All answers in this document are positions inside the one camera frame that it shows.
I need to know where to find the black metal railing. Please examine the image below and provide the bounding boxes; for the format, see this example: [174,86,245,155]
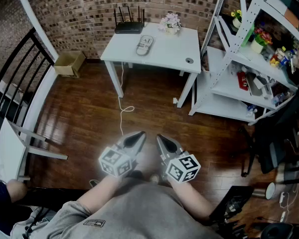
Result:
[0,27,56,144]

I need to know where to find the black office chair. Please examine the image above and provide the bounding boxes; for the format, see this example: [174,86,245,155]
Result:
[240,83,299,178]

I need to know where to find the white table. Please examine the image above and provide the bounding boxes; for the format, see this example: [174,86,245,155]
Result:
[100,22,202,109]

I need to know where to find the white metal shelf rack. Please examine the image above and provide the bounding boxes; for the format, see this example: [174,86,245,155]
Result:
[187,0,299,126]

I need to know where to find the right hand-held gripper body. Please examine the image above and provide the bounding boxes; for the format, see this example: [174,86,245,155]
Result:
[160,147,201,184]

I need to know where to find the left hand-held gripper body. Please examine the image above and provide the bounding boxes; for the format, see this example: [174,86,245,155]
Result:
[98,136,143,178]

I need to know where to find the red flat box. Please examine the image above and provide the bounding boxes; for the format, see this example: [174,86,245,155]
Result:
[236,71,250,92]

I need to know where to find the white curved pipe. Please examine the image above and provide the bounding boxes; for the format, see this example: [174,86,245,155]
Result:
[13,0,60,61]

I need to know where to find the clear plastic bag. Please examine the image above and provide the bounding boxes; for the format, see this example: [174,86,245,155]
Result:
[135,34,155,57]

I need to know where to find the person's left forearm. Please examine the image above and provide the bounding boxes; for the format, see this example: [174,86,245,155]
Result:
[77,174,123,214]

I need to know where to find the grey white footwear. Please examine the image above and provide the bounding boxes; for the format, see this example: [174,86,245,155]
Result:
[136,35,154,56]

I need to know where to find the silver metal box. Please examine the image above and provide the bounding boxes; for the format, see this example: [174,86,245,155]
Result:
[246,72,264,97]

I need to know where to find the white cable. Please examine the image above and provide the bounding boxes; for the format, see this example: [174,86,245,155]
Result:
[118,61,135,136]

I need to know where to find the black router with antennas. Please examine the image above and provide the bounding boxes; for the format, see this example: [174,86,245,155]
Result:
[113,5,146,35]

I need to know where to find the red flowers in white pot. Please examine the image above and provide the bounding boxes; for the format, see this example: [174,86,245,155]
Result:
[250,27,274,54]

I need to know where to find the steel mug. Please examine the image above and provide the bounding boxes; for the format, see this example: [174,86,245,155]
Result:
[251,181,277,201]

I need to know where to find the person's right forearm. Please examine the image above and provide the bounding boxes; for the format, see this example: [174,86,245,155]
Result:
[169,180,214,221]

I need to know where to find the black equipment stand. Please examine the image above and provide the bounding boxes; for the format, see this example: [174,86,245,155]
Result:
[208,185,255,239]

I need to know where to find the white power strip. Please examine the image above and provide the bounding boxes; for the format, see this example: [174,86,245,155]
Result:
[278,191,290,222]

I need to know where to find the person's grey shirt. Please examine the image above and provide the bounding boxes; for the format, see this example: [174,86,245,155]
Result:
[9,177,224,239]

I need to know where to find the yellow flowers in white pot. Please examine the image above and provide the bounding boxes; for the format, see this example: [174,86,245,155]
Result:
[230,9,243,30]

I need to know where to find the cardboard box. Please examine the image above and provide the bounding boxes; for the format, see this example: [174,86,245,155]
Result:
[53,50,87,79]

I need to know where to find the pink flowers in white pot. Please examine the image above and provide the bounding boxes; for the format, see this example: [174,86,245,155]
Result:
[157,12,182,36]

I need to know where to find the white board on metal frame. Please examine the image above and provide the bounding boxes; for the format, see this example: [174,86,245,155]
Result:
[0,118,69,183]

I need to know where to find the cluster of bottles and jars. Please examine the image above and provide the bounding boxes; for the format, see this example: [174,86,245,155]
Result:
[268,45,299,69]

